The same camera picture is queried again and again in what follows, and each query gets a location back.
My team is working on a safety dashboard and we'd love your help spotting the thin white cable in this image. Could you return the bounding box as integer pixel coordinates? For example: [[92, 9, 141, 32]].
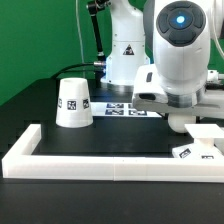
[[75, 0, 86, 79]]

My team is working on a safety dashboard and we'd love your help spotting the white lamp bulb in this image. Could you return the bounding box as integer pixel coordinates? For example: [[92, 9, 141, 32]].
[[168, 114, 196, 133]]

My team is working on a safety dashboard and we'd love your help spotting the black cable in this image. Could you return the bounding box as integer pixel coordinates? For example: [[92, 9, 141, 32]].
[[50, 61, 108, 80]]

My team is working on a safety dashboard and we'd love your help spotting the white lamp shade cone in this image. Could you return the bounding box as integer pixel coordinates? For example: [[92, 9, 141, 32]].
[[56, 78, 93, 128]]

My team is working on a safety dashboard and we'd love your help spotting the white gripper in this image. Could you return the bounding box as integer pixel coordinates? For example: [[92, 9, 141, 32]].
[[132, 64, 224, 119]]

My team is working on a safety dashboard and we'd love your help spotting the paper sheet with markers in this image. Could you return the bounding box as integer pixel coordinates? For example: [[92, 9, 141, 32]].
[[91, 102, 159, 118]]

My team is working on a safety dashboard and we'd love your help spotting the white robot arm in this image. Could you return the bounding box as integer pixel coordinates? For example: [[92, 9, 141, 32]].
[[101, 0, 224, 119]]

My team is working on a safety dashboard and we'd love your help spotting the white lamp base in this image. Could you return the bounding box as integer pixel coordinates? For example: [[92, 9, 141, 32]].
[[172, 124, 224, 160]]

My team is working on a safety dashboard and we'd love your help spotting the white U-shaped fence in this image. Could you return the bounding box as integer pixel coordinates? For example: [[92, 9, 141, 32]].
[[2, 124, 224, 183]]

